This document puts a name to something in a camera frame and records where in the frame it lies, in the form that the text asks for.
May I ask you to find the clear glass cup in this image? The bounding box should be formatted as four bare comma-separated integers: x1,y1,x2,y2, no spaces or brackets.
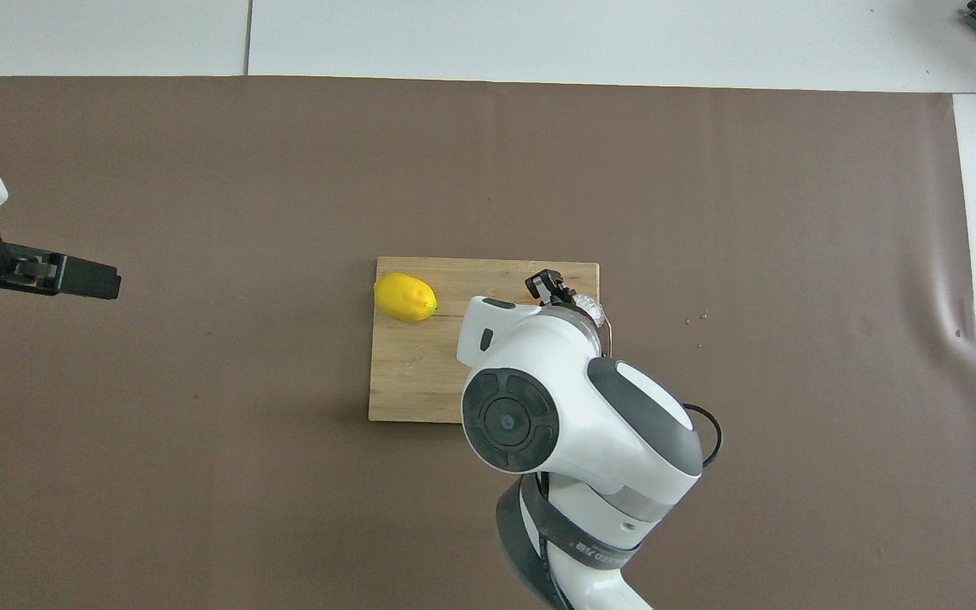
571,292,607,330

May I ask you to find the yellow lemon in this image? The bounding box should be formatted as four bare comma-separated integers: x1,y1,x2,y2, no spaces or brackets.
373,272,439,324

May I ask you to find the wooden cutting board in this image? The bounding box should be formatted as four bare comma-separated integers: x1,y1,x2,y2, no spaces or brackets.
368,257,614,424

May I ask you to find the brown paper table mat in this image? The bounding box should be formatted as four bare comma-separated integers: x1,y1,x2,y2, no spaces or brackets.
0,75,976,610

